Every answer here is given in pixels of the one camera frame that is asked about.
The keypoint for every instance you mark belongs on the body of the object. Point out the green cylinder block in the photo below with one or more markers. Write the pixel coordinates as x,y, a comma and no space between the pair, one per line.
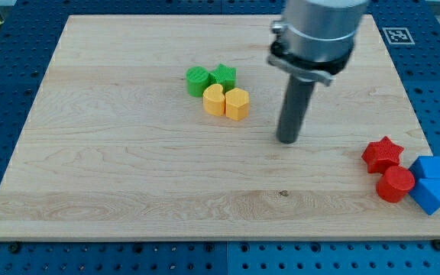
197,80

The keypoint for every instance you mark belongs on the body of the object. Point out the yellow heart block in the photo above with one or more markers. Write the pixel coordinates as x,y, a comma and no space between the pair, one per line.
214,100

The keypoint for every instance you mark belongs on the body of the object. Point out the black and silver clamp mount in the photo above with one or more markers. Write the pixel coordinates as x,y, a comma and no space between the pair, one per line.
306,56

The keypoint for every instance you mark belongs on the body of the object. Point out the green star block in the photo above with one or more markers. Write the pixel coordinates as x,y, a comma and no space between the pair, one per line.
223,75

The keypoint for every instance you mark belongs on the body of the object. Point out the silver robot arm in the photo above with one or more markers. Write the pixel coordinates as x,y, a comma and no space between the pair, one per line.
325,15

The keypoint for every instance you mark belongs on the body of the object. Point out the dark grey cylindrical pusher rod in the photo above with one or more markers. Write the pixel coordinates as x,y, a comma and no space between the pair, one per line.
296,101

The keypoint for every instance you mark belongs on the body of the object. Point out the wooden board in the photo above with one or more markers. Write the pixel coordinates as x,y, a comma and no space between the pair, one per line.
115,149

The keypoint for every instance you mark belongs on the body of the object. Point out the blue triangle block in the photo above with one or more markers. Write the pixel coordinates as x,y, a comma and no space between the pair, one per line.
426,193

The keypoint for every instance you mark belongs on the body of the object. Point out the red cylinder block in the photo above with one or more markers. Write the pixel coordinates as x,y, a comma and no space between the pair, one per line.
395,184

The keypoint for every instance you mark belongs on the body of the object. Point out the red star block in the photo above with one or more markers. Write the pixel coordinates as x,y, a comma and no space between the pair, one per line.
382,154

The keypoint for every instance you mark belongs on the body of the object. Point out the yellow hexagon block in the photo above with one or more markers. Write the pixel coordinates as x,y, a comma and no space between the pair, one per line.
237,104

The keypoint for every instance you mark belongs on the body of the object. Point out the blue cube block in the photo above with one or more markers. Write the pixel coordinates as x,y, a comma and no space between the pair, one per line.
426,167

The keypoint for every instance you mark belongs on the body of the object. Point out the white fiducial marker tag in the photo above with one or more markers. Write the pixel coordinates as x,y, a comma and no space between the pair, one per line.
398,36

